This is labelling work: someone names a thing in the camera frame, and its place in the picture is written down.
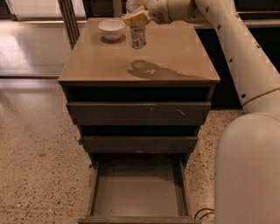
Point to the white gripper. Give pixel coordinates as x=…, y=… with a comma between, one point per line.
x=159, y=12

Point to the clear plastic water bottle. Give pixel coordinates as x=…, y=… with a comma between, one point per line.
x=136, y=33

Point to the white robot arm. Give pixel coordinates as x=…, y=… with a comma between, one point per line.
x=247, y=161

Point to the brown drawer cabinet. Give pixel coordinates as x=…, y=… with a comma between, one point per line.
x=172, y=67

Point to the top grey drawer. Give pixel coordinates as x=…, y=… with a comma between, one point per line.
x=147, y=113

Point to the middle grey drawer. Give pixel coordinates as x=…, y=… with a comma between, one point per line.
x=139, y=144

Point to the open bottom grey drawer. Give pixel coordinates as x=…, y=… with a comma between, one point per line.
x=145, y=191

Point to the white ceramic bowl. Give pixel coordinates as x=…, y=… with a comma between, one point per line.
x=111, y=29

